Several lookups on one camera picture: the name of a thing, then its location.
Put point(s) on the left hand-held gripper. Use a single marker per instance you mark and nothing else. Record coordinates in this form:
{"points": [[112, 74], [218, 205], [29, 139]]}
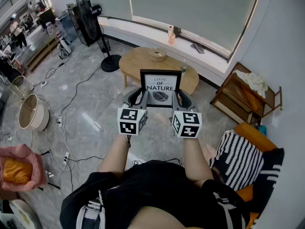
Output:
{"points": [[129, 120]]}

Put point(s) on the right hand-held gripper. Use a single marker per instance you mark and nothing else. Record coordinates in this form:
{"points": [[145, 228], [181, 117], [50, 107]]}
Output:
{"points": [[188, 124]]}

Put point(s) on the black framed nature picture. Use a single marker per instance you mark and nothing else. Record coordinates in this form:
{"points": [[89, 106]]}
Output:
{"points": [[160, 87]]}

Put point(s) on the person's right forearm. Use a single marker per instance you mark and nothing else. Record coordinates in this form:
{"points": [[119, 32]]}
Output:
{"points": [[196, 159]]}

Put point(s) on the oval wooden coffee table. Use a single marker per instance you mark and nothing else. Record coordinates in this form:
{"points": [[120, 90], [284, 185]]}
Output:
{"points": [[135, 61]]}

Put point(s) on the clear green label water bottle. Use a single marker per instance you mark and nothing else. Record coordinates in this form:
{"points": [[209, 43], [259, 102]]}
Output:
{"points": [[183, 68]]}

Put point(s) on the round wooden bowl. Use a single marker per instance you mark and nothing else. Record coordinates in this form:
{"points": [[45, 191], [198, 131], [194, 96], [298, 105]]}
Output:
{"points": [[157, 54]]}

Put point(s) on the grey cloth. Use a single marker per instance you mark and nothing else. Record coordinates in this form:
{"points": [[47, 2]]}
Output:
{"points": [[197, 48]]}

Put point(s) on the red cap plastic bottle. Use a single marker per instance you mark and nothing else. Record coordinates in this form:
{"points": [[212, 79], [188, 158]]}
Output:
{"points": [[171, 36]]}

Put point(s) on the wooden rattan rack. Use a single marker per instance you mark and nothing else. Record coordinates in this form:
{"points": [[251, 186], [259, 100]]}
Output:
{"points": [[240, 104]]}

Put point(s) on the white crumpled cloth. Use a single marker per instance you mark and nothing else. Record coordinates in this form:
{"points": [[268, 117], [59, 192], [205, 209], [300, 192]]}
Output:
{"points": [[255, 81]]}

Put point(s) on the black white striped pillow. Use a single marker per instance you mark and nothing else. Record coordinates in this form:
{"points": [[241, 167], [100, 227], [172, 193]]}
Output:
{"points": [[238, 156]]}

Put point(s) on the orange sofa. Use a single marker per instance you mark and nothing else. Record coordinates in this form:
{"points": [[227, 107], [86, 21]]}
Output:
{"points": [[255, 135]]}

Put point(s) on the white power strip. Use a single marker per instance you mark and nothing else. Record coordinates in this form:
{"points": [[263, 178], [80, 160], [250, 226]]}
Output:
{"points": [[60, 121], [66, 158], [43, 83]]}

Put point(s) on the person's black clothing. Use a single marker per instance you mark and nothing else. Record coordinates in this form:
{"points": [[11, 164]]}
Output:
{"points": [[162, 187]]}

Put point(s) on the teal small item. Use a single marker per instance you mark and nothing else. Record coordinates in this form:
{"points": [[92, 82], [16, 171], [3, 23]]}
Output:
{"points": [[262, 130]]}

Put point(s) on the black cabinet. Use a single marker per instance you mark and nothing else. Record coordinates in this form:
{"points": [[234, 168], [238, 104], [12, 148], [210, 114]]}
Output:
{"points": [[79, 30]]}

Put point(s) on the black standing fan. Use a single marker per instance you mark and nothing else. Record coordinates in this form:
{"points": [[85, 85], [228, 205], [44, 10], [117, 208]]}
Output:
{"points": [[87, 15]]}

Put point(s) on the round beige bin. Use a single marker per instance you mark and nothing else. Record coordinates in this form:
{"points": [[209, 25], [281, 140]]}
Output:
{"points": [[39, 118]]}

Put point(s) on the black pillow white stripes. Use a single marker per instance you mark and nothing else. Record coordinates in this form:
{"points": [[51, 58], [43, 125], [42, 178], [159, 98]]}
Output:
{"points": [[271, 173]]}

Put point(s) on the pink fabric bag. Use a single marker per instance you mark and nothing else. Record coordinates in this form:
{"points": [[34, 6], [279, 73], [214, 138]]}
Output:
{"points": [[38, 173]]}

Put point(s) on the orange cushion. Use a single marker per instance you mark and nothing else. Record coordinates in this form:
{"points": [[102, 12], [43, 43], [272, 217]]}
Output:
{"points": [[16, 170]]}

